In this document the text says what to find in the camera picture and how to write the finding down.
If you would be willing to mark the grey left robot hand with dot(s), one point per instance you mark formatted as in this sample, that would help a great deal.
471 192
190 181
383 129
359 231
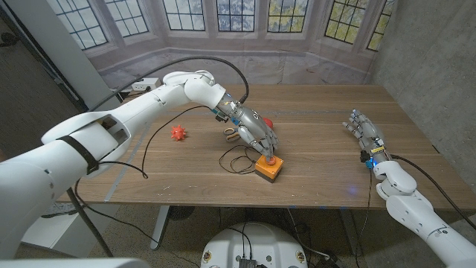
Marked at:
253 126

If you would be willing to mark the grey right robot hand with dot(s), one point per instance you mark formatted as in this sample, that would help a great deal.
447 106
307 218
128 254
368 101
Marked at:
370 136

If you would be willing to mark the orange box with red button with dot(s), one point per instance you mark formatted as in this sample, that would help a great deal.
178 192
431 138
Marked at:
266 172

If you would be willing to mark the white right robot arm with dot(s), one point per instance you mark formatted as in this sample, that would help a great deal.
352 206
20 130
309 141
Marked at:
420 216

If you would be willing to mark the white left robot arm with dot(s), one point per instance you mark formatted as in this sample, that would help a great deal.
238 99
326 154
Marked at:
93 145

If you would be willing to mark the yellow and grey scissors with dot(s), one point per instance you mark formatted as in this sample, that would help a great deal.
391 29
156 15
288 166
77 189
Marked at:
227 130

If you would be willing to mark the red spiky ball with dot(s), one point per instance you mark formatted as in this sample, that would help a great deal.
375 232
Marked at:
178 133

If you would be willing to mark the printed window backdrop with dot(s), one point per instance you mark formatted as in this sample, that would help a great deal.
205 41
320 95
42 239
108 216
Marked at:
282 63

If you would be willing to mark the grey table leg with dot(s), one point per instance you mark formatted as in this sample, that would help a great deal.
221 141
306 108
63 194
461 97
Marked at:
159 227
349 232

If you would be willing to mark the black fan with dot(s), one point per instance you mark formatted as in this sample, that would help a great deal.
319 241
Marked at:
181 212

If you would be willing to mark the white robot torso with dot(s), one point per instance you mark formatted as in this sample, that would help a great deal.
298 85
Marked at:
253 242

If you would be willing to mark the white power strip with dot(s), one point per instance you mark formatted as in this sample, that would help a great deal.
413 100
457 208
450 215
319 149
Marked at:
143 85

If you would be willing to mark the black stand leg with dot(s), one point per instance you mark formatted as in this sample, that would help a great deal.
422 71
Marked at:
89 223

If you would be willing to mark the white printed floor mat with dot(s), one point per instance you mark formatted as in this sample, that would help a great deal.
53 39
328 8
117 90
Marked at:
48 238

